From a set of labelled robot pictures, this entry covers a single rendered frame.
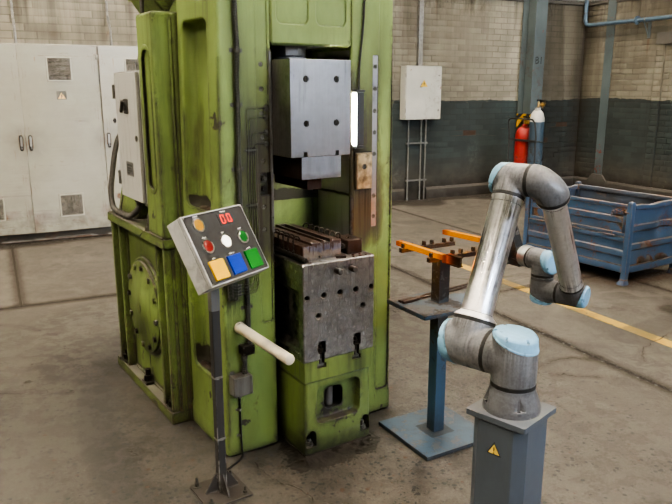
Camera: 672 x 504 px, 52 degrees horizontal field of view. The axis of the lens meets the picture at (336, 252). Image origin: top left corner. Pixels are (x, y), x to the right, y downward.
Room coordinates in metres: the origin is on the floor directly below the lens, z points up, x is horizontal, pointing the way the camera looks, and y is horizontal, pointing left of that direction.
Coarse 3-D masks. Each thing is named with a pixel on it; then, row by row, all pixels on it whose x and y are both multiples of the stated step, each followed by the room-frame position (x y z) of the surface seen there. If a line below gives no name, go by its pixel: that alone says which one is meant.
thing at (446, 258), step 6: (402, 240) 3.15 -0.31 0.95; (408, 246) 3.06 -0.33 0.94; (414, 246) 3.02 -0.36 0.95; (420, 246) 3.02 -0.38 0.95; (420, 252) 2.99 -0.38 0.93; (426, 252) 2.95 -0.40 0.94; (432, 252) 2.91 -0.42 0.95; (438, 252) 2.91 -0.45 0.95; (438, 258) 2.88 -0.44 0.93; (444, 258) 2.83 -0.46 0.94; (450, 258) 2.82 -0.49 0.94; (456, 258) 2.79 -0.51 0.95; (462, 258) 2.78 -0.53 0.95; (450, 264) 2.81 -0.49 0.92; (456, 264) 2.79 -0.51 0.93
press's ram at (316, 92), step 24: (288, 72) 2.86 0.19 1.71; (312, 72) 2.91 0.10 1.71; (336, 72) 2.98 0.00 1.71; (288, 96) 2.86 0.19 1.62; (312, 96) 2.91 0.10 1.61; (336, 96) 2.98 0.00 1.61; (288, 120) 2.86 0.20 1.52; (312, 120) 2.91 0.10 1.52; (336, 120) 2.98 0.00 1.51; (288, 144) 2.87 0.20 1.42; (312, 144) 2.91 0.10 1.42; (336, 144) 2.98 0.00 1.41
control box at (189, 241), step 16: (224, 208) 2.61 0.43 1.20; (240, 208) 2.68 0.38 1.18; (176, 224) 2.41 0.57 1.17; (192, 224) 2.43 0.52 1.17; (208, 224) 2.49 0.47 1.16; (224, 224) 2.55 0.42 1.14; (240, 224) 2.62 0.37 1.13; (176, 240) 2.41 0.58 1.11; (192, 240) 2.38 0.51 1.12; (208, 240) 2.44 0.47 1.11; (240, 240) 2.57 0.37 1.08; (256, 240) 2.64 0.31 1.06; (192, 256) 2.37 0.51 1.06; (208, 256) 2.40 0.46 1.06; (224, 256) 2.46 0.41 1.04; (192, 272) 2.38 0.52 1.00; (208, 272) 2.36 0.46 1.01; (256, 272) 2.56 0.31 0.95; (208, 288) 2.34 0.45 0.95
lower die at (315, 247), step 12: (276, 228) 3.23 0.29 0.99; (288, 228) 3.18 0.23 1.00; (300, 228) 3.18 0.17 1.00; (276, 240) 3.07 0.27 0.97; (300, 240) 2.98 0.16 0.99; (312, 240) 2.97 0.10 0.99; (336, 240) 2.98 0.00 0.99; (300, 252) 2.89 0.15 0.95; (312, 252) 2.91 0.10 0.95; (324, 252) 2.94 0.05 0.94; (336, 252) 2.98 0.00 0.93
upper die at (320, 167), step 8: (280, 160) 3.03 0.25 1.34; (288, 160) 2.97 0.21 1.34; (296, 160) 2.91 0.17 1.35; (304, 160) 2.89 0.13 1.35; (312, 160) 2.91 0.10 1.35; (320, 160) 2.93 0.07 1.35; (328, 160) 2.95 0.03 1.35; (336, 160) 2.98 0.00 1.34; (280, 168) 3.03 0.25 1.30; (288, 168) 2.97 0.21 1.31; (296, 168) 2.91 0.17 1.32; (304, 168) 2.89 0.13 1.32; (312, 168) 2.91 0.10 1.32; (320, 168) 2.93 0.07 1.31; (328, 168) 2.95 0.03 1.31; (336, 168) 2.98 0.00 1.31; (288, 176) 2.97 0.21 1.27; (296, 176) 2.91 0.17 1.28; (304, 176) 2.89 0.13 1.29; (312, 176) 2.91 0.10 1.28; (320, 176) 2.93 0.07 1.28; (328, 176) 2.95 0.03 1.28; (336, 176) 2.98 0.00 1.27
